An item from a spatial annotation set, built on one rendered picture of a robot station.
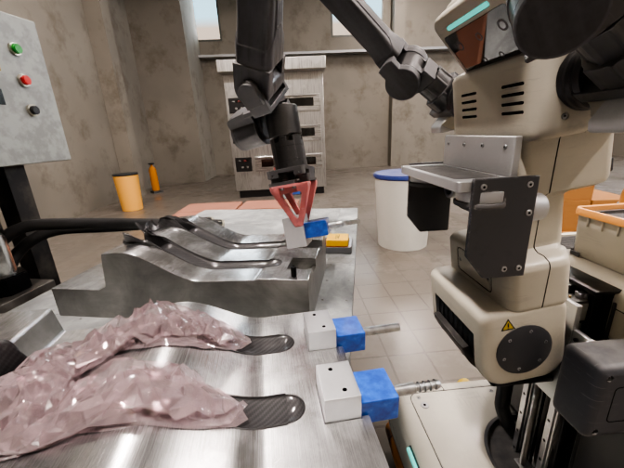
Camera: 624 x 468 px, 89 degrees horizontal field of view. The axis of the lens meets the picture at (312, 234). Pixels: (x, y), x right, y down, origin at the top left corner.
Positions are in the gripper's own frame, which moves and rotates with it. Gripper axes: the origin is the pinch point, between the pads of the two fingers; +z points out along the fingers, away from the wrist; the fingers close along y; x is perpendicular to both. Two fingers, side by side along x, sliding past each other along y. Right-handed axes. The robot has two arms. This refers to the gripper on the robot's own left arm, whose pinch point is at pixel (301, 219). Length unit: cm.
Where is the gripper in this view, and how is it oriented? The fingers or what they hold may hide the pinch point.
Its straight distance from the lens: 57.6
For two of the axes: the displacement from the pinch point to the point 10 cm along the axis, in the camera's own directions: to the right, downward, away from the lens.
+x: 9.7, -1.5, -2.0
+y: -1.7, 1.7, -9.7
